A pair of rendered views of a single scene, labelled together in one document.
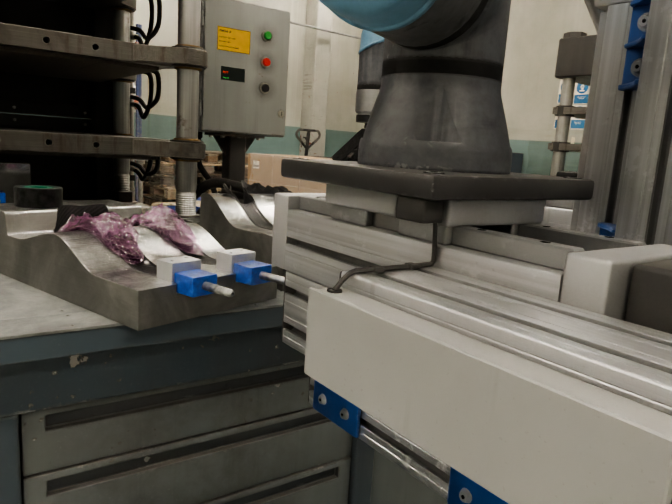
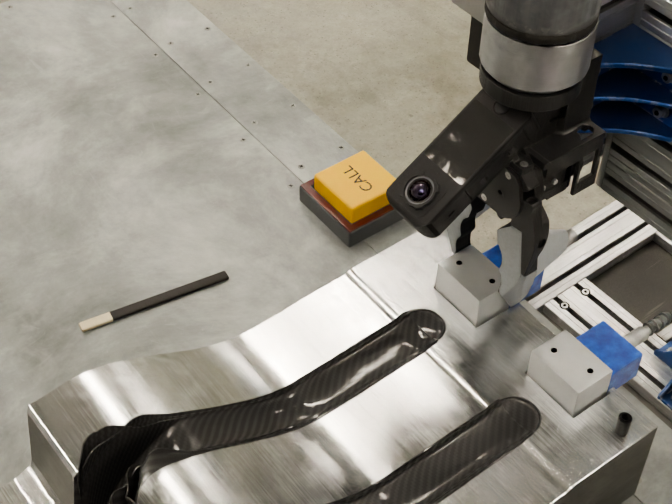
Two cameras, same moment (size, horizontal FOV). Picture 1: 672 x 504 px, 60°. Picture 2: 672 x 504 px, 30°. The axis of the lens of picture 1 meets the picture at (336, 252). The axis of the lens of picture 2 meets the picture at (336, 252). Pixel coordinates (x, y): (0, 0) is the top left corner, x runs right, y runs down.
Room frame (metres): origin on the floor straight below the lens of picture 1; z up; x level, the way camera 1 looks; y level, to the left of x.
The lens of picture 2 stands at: (1.24, 0.63, 1.64)
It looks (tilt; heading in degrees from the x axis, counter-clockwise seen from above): 46 degrees down; 268
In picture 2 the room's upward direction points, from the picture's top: 1 degrees clockwise
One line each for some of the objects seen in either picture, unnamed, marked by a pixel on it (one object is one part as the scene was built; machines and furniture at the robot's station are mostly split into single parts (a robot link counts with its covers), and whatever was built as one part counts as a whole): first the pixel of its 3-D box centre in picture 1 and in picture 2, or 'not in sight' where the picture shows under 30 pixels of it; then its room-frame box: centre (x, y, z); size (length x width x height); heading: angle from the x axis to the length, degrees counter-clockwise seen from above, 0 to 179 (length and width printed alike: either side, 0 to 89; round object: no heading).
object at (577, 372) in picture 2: not in sight; (610, 353); (1.00, 0.02, 0.89); 0.13 x 0.05 x 0.05; 35
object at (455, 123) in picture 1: (437, 117); not in sight; (0.59, -0.09, 1.09); 0.15 x 0.15 x 0.10
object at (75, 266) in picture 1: (120, 249); not in sight; (0.97, 0.37, 0.86); 0.50 x 0.26 x 0.11; 53
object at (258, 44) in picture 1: (230, 234); not in sight; (1.94, 0.36, 0.74); 0.31 x 0.22 x 1.47; 126
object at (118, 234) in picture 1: (125, 224); not in sight; (0.98, 0.36, 0.90); 0.26 x 0.18 x 0.08; 53
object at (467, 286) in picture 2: not in sight; (515, 268); (1.06, -0.07, 0.89); 0.13 x 0.05 x 0.05; 36
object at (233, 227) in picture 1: (278, 228); (279, 494); (1.25, 0.13, 0.87); 0.50 x 0.26 x 0.14; 36
